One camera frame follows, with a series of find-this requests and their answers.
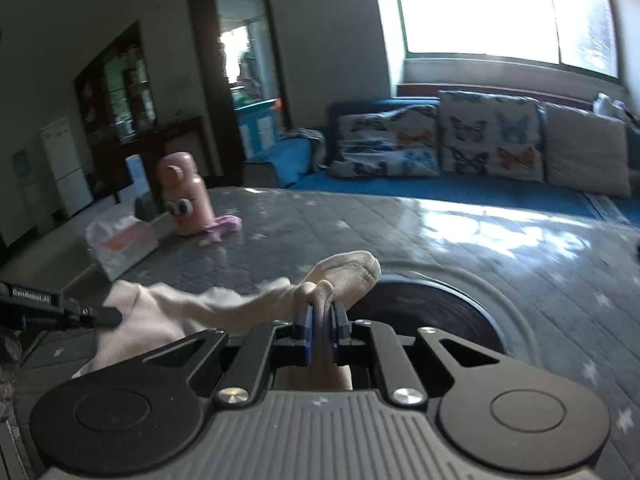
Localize small black stand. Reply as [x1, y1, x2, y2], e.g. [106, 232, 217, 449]
[135, 192, 160, 222]

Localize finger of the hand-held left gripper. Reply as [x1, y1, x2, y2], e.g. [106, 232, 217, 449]
[55, 297, 123, 330]

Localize grey cloth on sofa arm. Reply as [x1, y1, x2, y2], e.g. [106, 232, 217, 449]
[282, 129, 329, 169]

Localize plain beige cushion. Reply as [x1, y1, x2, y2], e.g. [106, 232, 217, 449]
[542, 102, 633, 199]

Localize pink cartoon-eye bottle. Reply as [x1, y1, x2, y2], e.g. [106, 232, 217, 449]
[157, 152, 216, 237]

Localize dark glass display cabinet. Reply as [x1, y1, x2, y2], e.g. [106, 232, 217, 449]
[74, 21, 160, 154]

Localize tissue pack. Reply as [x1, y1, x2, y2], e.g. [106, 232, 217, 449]
[84, 214, 160, 282]

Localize white plush toy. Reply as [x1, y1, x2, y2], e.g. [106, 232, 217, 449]
[592, 92, 627, 122]

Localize round dark table inset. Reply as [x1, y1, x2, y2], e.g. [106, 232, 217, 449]
[350, 272, 505, 357]

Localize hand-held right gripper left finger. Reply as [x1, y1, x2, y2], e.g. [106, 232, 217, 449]
[142, 305, 315, 409]

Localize window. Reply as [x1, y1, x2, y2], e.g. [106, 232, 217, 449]
[390, 0, 622, 80]

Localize white refrigerator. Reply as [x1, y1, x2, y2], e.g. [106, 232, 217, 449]
[39, 117, 95, 220]

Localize beige cloth garment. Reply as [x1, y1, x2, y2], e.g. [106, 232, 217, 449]
[72, 250, 383, 391]

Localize white upright box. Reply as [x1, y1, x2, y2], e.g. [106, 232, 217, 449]
[125, 154, 151, 209]

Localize blue sofa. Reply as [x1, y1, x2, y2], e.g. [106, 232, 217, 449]
[245, 97, 640, 226]

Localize blue and white cabinet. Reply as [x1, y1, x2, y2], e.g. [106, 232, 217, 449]
[235, 100, 282, 159]

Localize dark wooden door frame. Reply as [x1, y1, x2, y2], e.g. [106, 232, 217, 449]
[186, 0, 295, 179]

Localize pink fluffy hair tie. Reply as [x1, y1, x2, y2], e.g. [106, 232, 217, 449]
[202, 214, 244, 243]

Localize water dispenser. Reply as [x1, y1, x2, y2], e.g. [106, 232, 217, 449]
[11, 150, 49, 241]

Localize butterfly print cushion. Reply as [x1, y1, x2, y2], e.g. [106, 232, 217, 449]
[437, 91, 546, 184]
[330, 105, 442, 179]

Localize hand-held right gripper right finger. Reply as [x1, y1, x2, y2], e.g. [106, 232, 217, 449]
[327, 302, 506, 407]

